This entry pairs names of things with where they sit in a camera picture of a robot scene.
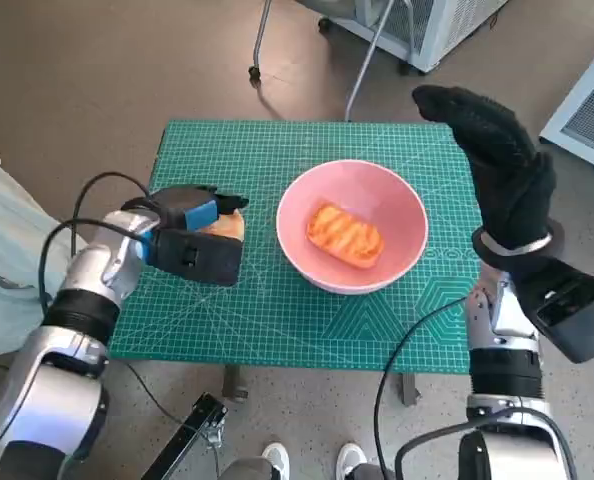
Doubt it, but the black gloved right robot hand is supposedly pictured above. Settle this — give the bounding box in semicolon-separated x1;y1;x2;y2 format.
411;84;558;251

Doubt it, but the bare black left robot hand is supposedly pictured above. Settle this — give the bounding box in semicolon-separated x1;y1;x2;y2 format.
149;184;251;234

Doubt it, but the round pale toy bun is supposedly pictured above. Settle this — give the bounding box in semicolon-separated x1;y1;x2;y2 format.
207;210;247;240

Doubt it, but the pink bowl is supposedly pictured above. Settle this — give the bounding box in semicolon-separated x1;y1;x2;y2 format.
275;159;430;295

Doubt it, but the long braided toy bread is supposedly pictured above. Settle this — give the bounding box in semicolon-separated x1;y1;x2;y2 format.
305;199;386;270

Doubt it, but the white framed mesh panel unit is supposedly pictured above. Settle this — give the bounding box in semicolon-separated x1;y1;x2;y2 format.
539;32;594;179

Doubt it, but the green cutting mat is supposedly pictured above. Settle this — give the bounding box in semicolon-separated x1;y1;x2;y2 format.
107;118;483;375

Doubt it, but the white vented appliance on casters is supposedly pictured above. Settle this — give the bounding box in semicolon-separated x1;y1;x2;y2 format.
318;0;511;75

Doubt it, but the person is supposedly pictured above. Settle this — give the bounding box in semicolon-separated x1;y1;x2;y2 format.
0;147;91;356

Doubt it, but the black metal clamp bar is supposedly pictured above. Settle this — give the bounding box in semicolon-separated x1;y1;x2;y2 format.
140;392;230;480

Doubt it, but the white shoe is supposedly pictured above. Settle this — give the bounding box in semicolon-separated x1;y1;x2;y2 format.
336;442;369;480
261;442;292;480

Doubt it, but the grey leg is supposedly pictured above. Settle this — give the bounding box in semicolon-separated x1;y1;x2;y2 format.
219;455;278;480

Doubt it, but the dark leg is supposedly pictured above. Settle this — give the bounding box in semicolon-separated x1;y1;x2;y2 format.
350;463;396;480

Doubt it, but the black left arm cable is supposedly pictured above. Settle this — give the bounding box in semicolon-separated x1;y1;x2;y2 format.
72;171;154;224
37;218;151;311

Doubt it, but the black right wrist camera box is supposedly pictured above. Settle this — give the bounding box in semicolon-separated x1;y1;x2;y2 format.
509;257;594;365

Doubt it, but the metal chair frame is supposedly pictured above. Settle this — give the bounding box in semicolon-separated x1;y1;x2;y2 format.
248;0;413;123

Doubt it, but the grey table leg bracket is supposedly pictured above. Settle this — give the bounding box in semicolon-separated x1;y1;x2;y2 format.
221;364;250;404
401;372;422;407

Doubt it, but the thin black floor cable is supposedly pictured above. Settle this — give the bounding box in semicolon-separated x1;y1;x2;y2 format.
126;362;201;434

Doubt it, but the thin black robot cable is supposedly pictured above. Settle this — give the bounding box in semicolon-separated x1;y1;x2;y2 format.
373;297;471;480

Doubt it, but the thick black shoulder cable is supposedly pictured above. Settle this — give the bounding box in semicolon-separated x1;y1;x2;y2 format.
394;407;578;480

